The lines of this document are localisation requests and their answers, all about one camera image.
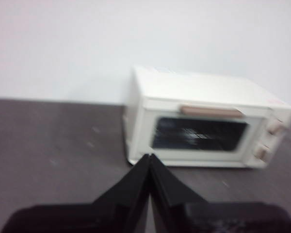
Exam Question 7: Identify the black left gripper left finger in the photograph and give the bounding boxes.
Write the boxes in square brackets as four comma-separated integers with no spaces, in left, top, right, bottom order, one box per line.
[0,153,150,233]

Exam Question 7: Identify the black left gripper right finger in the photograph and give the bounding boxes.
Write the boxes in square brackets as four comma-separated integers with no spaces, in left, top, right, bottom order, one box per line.
[149,154,291,233]

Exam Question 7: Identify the oven door with beige handle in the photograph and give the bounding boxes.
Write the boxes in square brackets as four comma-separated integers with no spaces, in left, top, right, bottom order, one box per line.
[142,104,270,165]

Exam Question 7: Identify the beige oven knob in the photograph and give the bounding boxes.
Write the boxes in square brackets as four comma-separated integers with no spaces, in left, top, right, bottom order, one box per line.
[254,144,270,161]
[268,120,285,135]

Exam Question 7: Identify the white toaster oven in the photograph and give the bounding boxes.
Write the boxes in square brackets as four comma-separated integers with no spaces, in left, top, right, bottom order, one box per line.
[122,65,291,169]

